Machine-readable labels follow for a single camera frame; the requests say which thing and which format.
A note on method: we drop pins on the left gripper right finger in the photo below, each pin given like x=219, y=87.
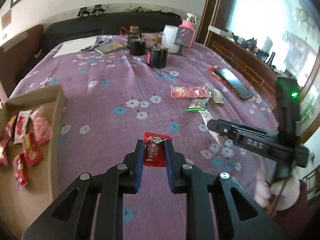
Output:
x=217, y=206

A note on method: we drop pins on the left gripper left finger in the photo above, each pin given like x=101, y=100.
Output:
x=91, y=203

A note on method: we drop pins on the pink white snack packet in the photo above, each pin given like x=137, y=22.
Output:
x=41, y=126

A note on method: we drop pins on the small red candy packet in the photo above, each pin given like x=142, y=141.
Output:
x=154, y=155

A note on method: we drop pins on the white red snack packet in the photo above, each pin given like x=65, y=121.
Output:
x=21, y=126

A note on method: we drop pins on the dark red gold snack bag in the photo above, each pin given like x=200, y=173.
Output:
x=31, y=153

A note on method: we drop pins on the red snack pile packet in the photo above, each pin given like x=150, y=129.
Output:
x=20, y=171

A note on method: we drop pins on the black smartphone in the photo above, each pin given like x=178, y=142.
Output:
x=243, y=94

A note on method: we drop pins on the wooden sideboard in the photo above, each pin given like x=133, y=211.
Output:
x=261, y=77

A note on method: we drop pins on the green snack packet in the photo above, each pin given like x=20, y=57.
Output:
x=198, y=104

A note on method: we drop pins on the cardboard box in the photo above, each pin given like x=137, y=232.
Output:
x=29, y=181

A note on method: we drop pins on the purple floral tablecloth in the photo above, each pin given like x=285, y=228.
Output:
x=112, y=100

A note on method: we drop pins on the pink water bottle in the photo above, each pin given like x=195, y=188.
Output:
x=187, y=29

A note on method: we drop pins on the black cylinder holder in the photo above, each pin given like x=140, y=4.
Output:
x=136, y=42
x=157, y=57

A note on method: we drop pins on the white cup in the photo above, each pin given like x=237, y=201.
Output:
x=169, y=37

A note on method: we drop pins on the maroon armchair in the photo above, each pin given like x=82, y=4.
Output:
x=18, y=56

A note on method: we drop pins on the white paper sheet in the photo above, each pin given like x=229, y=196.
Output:
x=75, y=46

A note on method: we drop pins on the brown notebook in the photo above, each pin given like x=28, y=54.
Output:
x=109, y=47

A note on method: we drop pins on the black sofa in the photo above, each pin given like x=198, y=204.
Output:
x=106, y=24

